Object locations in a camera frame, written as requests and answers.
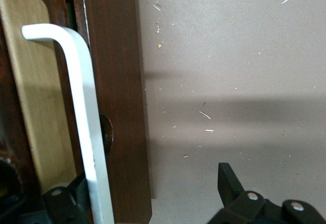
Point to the wooden drawer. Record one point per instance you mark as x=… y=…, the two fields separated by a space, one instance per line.
x=119 y=56

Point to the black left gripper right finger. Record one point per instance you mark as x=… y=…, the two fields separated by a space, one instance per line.
x=228 y=183

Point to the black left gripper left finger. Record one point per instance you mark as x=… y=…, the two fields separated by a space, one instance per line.
x=61 y=203

